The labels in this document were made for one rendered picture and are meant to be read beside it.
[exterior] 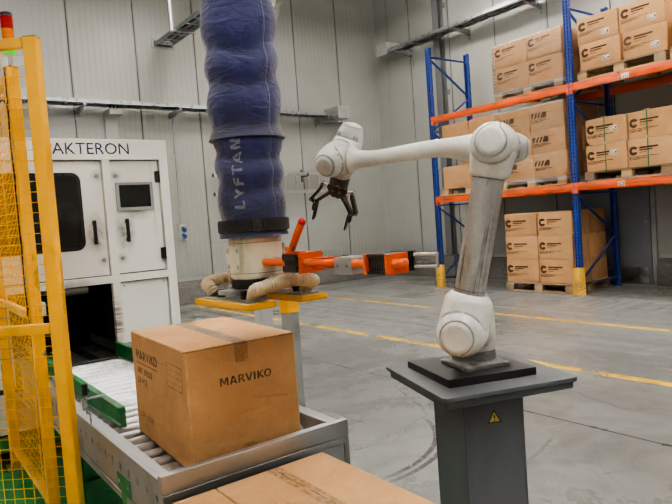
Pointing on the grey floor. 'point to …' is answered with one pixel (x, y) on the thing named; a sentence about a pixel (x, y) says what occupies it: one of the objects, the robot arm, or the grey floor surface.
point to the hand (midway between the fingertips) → (329, 221)
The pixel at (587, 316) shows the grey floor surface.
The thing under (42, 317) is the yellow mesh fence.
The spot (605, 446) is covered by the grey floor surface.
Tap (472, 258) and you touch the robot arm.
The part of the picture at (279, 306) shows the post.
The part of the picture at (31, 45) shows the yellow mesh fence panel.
